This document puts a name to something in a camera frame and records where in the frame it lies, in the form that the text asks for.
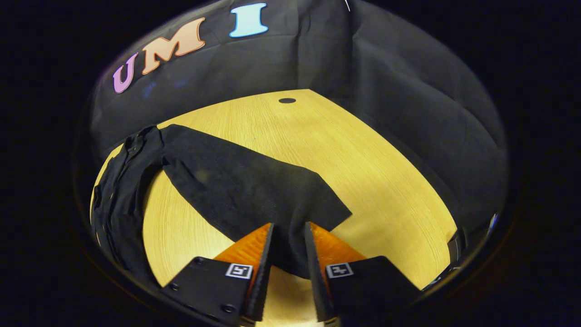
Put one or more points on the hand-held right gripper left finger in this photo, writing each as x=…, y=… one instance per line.
x=263, y=272

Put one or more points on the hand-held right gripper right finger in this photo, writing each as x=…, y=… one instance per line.
x=315, y=272

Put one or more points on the black button shirt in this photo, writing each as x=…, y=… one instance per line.
x=236, y=181

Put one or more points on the black backdrop cloth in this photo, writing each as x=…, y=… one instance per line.
x=386, y=91

